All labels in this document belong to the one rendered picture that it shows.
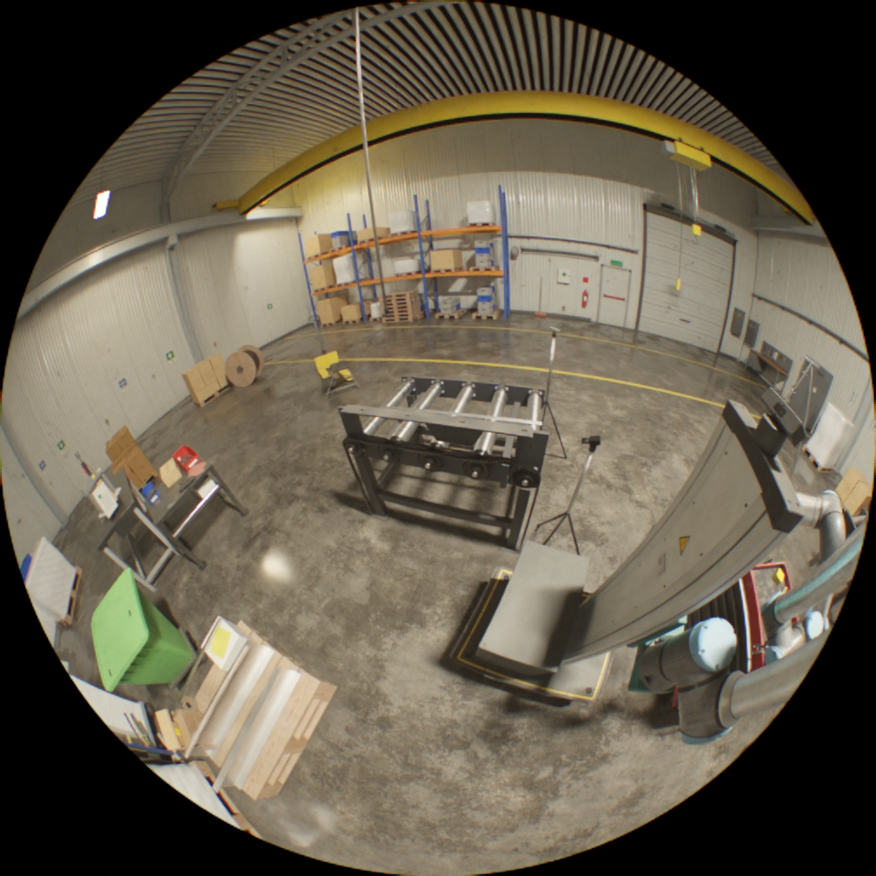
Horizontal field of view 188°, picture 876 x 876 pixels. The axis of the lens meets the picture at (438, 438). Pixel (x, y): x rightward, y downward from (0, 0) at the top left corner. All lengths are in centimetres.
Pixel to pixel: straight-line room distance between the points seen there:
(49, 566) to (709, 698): 705
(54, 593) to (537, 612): 677
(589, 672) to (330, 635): 174
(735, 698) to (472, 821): 179
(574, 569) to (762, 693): 99
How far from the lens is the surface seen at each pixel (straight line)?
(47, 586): 654
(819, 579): 86
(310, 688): 192
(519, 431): 138
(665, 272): 1118
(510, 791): 219
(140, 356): 1066
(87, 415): 1062
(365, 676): 209
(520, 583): 124
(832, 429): 808
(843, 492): 787
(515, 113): 761
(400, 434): 184
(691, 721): 87
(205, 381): 831
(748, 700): 80
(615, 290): 1053
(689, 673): 84
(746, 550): 58
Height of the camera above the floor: 198
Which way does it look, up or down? 38 degrees down
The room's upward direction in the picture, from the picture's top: 6 degrees counter-clockwise
